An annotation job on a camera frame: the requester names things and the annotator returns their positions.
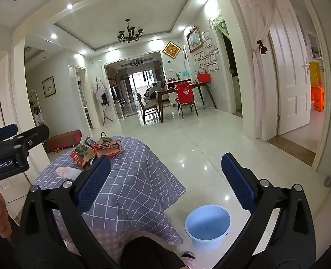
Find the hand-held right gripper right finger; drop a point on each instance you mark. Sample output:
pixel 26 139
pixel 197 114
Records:
pixel 238 182

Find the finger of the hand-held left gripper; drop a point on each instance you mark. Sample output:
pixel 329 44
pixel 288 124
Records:
pixel 3 132
pixel 36 136

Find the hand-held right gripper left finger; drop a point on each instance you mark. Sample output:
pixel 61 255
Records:
pixel 94 185

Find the red cardboard box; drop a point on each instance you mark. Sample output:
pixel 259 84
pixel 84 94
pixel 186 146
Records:
pixel 80 160

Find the white plastic bag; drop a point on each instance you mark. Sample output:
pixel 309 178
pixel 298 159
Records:
pixel 66 172

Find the black snack packet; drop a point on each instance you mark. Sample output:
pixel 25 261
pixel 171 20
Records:
pixel 89 141

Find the white ribbed waste bin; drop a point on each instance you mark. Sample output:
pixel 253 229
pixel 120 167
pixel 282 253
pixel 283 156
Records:
pixel 199 242

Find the person's left hand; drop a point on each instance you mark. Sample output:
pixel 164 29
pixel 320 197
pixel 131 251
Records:
pixel 1 218

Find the white clothes rack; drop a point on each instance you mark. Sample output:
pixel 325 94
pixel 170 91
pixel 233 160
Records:
pixel 36 112

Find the orange slippers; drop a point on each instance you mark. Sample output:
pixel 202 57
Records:
pixel 56 150

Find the brown upholstered bench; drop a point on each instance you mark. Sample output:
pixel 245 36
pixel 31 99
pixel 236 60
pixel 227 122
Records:
pixel 63 140

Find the white panel door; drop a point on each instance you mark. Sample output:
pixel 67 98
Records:
pixel 13 192
pixel 290 89

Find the grey checked tablecloth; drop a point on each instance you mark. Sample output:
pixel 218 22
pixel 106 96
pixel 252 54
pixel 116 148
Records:
pixel 132 179

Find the framed ink painting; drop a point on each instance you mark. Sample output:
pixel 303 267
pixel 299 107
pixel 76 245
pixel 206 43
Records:
pixel 48 86

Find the pink checked cloth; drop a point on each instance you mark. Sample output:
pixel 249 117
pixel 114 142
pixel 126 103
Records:
pixel 106 238

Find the wooden coat stand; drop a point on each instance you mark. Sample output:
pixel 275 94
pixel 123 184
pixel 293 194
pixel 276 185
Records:
pixel 106 116

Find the pink jacket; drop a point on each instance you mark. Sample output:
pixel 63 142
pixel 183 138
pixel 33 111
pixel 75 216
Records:
pixel 99 88

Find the person's black trouser leg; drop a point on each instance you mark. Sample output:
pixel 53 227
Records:
pixel 148 255

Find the grey door stopper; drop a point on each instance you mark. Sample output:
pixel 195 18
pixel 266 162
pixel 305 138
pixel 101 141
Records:
pixel 329 181

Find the wooden dining chair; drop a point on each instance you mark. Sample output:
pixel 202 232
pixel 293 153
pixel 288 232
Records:
pixel 147 108
pixel 186 107

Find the pink slipper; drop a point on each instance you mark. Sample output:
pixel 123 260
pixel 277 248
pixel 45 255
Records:
pixel 188 259

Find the red chair cover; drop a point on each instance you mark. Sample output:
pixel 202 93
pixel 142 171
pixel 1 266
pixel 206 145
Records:
pixel 185 92

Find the red tote bag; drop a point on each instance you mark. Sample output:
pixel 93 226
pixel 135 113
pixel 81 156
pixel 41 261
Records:
pixel 204 77

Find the grey armchair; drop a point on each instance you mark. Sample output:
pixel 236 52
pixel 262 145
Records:
pixel 153 89

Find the dark wooden dining table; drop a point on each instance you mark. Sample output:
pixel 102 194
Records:
pixel 171 90

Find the pink floral sheer curtain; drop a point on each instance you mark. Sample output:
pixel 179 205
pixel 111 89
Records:
pixel 259 70

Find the orange plastic stool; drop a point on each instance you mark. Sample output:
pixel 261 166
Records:
pixel 318 99

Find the light blue box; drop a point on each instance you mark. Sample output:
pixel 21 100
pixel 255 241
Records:
pixel 186 74

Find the small potted plant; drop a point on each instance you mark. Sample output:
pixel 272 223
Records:
pixel 178 75

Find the small black chandelier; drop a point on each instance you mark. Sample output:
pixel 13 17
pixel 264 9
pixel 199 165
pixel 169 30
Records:
pixel 136 62

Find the yellow plastic box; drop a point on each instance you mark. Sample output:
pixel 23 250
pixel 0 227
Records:
pixel 314 74

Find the dark red bow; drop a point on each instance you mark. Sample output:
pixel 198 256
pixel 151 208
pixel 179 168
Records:
pixel 263 48

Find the large black chandelier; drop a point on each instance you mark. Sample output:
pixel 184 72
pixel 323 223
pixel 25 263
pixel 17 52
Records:
pixel 130 35

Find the diamond gold framed picture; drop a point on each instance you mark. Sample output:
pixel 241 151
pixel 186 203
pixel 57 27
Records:
pixel 171 51

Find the green curtain valance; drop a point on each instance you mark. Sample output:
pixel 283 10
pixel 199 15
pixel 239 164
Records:
pixel 221 23

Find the wall of paper certificates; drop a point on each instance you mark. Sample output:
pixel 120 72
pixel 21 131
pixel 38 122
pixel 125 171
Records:
pixel 207 58

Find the red hanging wall ornament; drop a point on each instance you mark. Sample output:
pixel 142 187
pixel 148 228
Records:
pixel 184 53

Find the wooden framed wall picture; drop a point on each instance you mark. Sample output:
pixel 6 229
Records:
pixel 194 39

